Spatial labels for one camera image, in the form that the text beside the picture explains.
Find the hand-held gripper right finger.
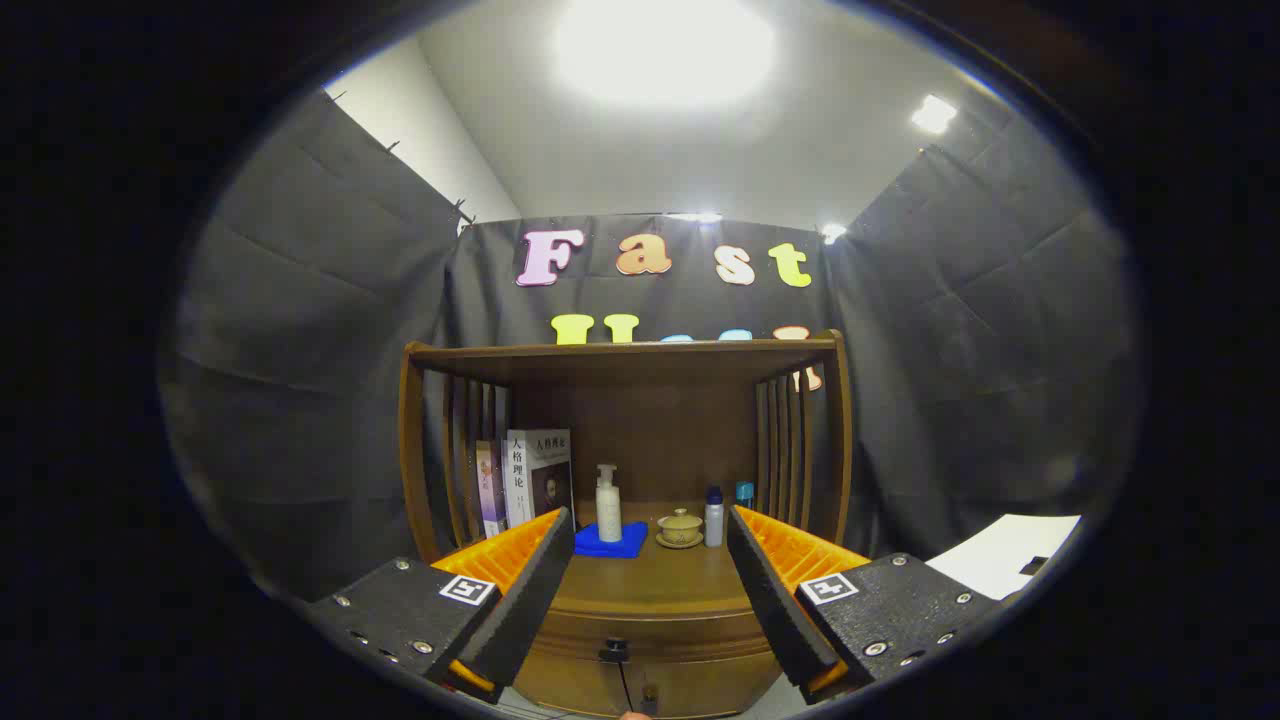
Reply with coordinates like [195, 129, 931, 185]
[727, 505, 1004, 704]

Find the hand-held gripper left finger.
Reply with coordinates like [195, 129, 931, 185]
[305, 507, 576, 704]

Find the wooden drawer with black knob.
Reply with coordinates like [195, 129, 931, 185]
[515, 610, 786, 719]

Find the wooden countertop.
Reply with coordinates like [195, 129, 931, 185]
[545, 500, 786, 616]

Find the brown wooden cabinet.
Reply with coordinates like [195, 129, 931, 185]
[398, 330, 854, 719]

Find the folded blue cloth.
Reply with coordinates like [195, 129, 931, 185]
[574, 521, 649, 559]

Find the purple book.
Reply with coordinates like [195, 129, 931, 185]
[475, 440, 508, 539]

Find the yellow lidded tea cup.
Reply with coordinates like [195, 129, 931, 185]
[656, 508, 705, 550]

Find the large white book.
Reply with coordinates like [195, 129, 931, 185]
[503, 429, 575, 529]

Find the white pump bottle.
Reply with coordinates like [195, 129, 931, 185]
[596, 464, 623, 544]

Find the large round ceiling light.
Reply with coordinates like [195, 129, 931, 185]
[550, 0, 776, 109]

